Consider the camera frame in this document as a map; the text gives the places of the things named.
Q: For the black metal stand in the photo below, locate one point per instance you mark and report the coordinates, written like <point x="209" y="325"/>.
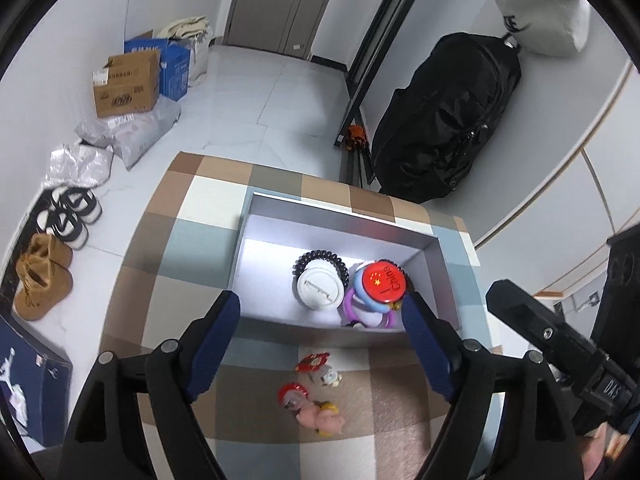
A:
<point x="372" y="60"/>

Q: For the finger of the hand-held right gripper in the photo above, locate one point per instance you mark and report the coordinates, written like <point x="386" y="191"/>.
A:
<point x="530" y="320"/>

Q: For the white cabinet with wood trim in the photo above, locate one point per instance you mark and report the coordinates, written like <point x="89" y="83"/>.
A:
<point x="560" y="185"/>

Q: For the grey door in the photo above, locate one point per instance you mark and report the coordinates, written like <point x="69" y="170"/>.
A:
<point x="280" y="0"/>

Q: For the blue cardboard box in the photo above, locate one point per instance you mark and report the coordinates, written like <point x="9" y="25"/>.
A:
<point x="175" y="70"/>

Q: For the white canvas bag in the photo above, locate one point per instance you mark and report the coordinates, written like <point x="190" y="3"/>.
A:
<point x="540" y="10"/>

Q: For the black and white sneaker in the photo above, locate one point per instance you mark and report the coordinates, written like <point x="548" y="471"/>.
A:
<point x="62" y="227"/>
<point x="77" y="202"/>

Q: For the red round badge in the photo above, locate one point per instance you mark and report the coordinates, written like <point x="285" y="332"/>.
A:
<point x="384" y="282"/>

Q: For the checkered tablecloth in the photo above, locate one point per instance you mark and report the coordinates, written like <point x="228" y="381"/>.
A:
<point x="185" y="260"/>

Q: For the small orange object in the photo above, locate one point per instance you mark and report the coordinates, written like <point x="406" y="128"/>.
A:
<point x="355" y="137"/>

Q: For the large black backpack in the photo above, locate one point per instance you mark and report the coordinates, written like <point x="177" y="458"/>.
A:
<point x="440" y="120"/>

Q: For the pink pig toy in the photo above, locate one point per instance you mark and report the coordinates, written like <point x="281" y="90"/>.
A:
<point x="322" y="417"/>

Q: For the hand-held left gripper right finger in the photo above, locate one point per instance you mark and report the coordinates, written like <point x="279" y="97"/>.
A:
<point x="425" y="345"/>

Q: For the brown suede boot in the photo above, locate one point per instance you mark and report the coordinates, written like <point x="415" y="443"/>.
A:
<point x="42" y="290"/>
<point x="50" y="252"/>

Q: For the person's right hand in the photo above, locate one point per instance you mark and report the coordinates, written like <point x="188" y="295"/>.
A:
<point x="607" y="452"/>

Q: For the silver plastic bag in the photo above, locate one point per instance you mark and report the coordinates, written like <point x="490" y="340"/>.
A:
<point x="80" y="165"/>

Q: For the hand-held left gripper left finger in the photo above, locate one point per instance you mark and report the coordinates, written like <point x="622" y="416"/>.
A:
<point x="215" y="340"/>

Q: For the dark blue shoebox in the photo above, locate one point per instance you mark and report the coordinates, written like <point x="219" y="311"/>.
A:
<point x="30" y="385"/>

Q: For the grey plastic parcel bag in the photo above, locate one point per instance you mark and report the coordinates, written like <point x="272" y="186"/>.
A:
<point x="140" y="132"/>

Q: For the brown cardboard box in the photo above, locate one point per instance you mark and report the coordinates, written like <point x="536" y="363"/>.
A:
<point x="125" y="85"/>

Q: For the silver cardboard box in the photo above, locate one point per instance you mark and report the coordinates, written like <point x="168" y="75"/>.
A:
<point x="270" y="260"/>

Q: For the small white figure charm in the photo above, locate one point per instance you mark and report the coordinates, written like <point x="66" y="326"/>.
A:
<point x="331" y="376"/>

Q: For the white pin-back badge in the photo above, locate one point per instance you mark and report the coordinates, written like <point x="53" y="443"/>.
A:
<point x="320" y="287"/>

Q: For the white tote bag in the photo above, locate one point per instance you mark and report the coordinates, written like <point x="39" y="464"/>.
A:
<point x="197" y="45"/>

